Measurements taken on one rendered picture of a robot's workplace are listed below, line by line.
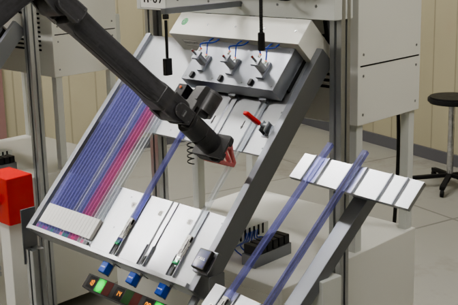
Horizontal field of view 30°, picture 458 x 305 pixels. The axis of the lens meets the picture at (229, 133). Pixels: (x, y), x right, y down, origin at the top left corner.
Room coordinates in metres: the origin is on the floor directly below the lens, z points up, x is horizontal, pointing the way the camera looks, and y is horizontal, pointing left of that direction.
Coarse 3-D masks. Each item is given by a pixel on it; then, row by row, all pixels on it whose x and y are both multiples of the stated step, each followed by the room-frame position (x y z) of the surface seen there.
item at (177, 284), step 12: (36, 228) 2.31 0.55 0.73; (60, 240) 2.23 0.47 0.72; (72, 240) 2.19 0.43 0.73; (84, 252) 2.20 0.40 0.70; (96, 252) 2.11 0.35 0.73; (120, 264) 2.07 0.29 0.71; (132, 264) 2.01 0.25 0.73; (144, 276) 2.04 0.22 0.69; (156, 276) 1.95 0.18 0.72; (168, 276) 1.92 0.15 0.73; (180, 288) 1.92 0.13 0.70
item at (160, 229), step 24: (120, 192) 2.26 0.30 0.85; (120, 216) 2.19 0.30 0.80; (144, 216) 2.14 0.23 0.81; (168, 216) 2.09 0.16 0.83; (192, 216) 2.05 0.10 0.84; (216, 216) 2.01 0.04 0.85; (96, 240) 2.17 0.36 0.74; (144, 240) 2.08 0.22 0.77; (168, 240) 2.04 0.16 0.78; (144, 264) 2.02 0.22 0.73; (168, 264) 1.98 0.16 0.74
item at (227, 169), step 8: (264, 104) 2.19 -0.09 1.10; (256, 112) 2.18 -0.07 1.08; (248, 128) 2.15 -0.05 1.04; (248, 136) 2.14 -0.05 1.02; (240, 144) 2.13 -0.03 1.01; (240, 152) 2.12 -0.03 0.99; (224, 168) 2.10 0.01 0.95; (224, 176) 2.08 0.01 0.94; (216, 184) 2.07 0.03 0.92; (216, 192) 2.05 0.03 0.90; (208, 200) 2.05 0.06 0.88; (208, 208) 2.03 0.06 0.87; (200, 216) 2.02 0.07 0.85; (200, 224) 2.01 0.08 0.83; (192, 232) 2.00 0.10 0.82; (176, 256) 1.97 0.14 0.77; (176, 264) 1.95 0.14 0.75
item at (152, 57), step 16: (160, 48) 2.62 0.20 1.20; (176, 48) 2.58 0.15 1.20; (144, 64) 2.61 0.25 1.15; (160, 64) 2.57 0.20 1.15; (176, 64) 2.53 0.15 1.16; (176, 80) 2.47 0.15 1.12; (224, 96) 2.31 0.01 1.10; (240, 96) 2.27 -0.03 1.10; (288, 96) 2.17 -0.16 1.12; (224, 112) 2.26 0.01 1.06; (240, 112) 2.23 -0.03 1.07; (272, 112) 2.16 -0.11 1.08; (160, 128) 2.36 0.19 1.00; (176, 128) 2.32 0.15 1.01; (224, 128) 2.22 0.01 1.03; (240, 128) 2.18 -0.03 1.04; (256, 128) 2.15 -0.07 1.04; (256, 144) 2.11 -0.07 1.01
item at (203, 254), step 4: (200, 248) 1.90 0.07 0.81; (200, 252) 1.89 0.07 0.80; (204, 252) 1.89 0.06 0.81; (208, 252) 1.88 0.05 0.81; (196, 256) 1.89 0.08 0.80; (200, 256) 1.88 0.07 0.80; (204, 256) 1.88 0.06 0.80; (208, 256) 1.87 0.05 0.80; (196, 260) 1.88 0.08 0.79; (200, 260) 1.87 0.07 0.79; (204, 260) 1.87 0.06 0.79; (192, 264) 1.88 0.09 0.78; (196, 264) 1.87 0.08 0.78; (200, 264) 1.87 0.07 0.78
